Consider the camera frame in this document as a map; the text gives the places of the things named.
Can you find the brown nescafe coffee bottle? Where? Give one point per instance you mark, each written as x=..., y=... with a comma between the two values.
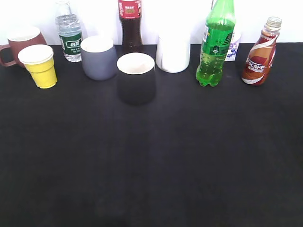
x=261, y=56

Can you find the red ceramic mug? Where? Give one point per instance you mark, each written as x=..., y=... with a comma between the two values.
x=20, y=38

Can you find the black ceramic mug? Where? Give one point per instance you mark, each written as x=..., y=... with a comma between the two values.
x=136, y=80

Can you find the white ceramic mug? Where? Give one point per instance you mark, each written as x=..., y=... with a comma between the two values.
x=173, y=51

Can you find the grey ceramic mug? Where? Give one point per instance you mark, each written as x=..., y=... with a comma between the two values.
x=98, y=56

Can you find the green sprite bottle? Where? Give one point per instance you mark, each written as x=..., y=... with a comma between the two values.
x=217, y=36

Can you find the white blueberry milk carton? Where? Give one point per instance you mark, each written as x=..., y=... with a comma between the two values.
x=234, y=45

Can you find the cola bottle red label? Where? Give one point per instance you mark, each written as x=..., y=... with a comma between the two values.
x=130, y=14

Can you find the clear water bottle green label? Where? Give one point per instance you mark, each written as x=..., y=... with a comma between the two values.
x=69, y=31

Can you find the yellow paper cup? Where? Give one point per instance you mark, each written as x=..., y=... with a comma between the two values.
x=38, y=60

